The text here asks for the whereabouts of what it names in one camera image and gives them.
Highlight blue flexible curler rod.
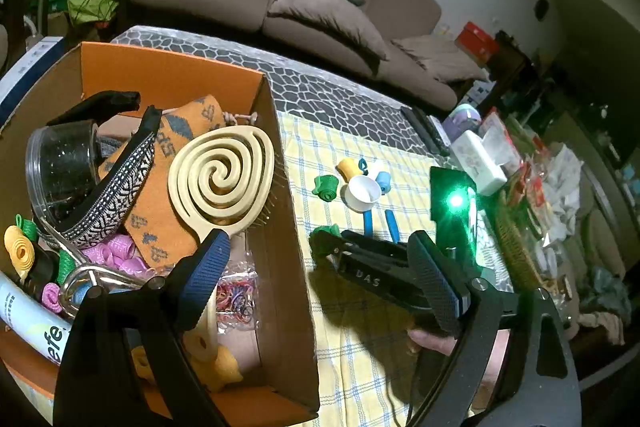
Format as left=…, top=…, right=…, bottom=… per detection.
left=362, top=210, right=373, bottom=237

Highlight white spray bottle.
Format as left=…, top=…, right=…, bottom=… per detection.
left=0, top=273, right=72, bottom=365

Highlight pink hair roller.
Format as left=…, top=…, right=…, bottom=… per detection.
left=82, top=234, right=155, bottom=281

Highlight white bottle cap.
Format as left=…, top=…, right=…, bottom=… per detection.
left=343, top=174, right=382, bottom=213

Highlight bag of colourful hair ties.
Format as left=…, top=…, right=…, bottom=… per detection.
left=216, top=261, right=258, bottom=334

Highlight orange patterned cloth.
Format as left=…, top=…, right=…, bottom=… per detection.
left=124, top=94, right=226, bottom=271

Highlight yellow hair roller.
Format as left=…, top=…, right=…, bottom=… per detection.
left=336, top=157, right=362, bottom=183

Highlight green hair roller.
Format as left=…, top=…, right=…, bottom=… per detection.
left=312, top=174, right=338, bottom=202

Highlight black patterned headband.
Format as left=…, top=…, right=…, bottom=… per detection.
left=48, top=90, right=162, bottom=249

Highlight clear jar black hair ties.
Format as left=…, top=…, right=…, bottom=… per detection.
left=24, top=119, right=102, bottom=226

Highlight cream spiral hairbrush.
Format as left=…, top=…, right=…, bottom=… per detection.
left=167, top=126, right=276, bottom=362

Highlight blue hair roller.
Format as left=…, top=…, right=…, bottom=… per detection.
left=375, top=170, right=392, bottom=195

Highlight person's hand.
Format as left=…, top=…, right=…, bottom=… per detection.
left=407, top=325, right=510, bottom=415

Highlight orange cardboard box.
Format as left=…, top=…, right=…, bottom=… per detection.
left=1, top=42, right=319, bottom=426

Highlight white tissue box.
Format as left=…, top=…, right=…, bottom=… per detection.
left=450, top=130, right=506, bottom=197

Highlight yellow plaid cloth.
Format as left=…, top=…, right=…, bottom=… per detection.
left=279, top=113, right=511, bottom=426

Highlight black remote control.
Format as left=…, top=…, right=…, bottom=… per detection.
left=400, top=107, right=450, bottom=157

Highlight purple round container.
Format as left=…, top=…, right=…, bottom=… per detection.
left=442, top=103, right=482, bottom=142

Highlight red box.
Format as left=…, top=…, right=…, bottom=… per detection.
left=454, top=22, right=499, bottom=67

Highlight grey pebble pattern cloth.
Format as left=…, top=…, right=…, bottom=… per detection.
left=113, top=25, right=439, bottom=158

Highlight brown cushion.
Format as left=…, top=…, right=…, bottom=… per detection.
left=262, top=0, right=390, bottom=78

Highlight brown sofa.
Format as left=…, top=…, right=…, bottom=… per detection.
left=128, top=0, right=486, bottom=112

